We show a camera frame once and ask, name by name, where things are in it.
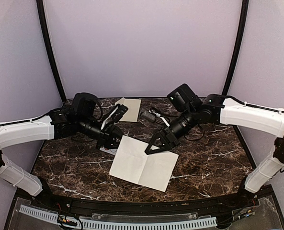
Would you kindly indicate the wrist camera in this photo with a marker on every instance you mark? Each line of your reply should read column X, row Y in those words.
column 154, row 117
column 114, row 116

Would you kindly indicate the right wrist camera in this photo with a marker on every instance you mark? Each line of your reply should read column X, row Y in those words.
column 154, row 117

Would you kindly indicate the white sticker sheet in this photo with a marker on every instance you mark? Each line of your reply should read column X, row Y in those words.
column 110, row 151

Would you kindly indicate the cream paper envelope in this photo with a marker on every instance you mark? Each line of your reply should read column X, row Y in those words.
column 133, row 106

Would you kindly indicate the black right frame post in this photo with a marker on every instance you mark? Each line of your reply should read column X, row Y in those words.
column 237, row 46

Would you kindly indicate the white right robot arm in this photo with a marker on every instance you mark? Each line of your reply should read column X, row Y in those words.
column 226, row 110

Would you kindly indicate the black front rail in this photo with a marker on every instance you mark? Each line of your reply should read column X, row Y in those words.
column 86, row 207

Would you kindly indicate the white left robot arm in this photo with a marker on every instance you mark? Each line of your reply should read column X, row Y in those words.
column 58, row 123

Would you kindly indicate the white slotted cable duct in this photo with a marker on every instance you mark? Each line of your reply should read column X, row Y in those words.
column 89, row 224

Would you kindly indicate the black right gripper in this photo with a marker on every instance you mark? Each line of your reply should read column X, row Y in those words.
column 173, row 141

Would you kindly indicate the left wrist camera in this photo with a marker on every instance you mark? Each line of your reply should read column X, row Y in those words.
column 114, row 116

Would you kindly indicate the black frame post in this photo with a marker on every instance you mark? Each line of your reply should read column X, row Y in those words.
column 49, row 49
column 237, row 46

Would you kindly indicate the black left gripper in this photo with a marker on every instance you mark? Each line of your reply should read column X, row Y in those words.
column 108, row 138

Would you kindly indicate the black left frame post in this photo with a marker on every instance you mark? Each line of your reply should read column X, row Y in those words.
column 49, row 49

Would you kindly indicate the printed paper letter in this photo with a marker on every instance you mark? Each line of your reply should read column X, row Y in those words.
column 132, row 164

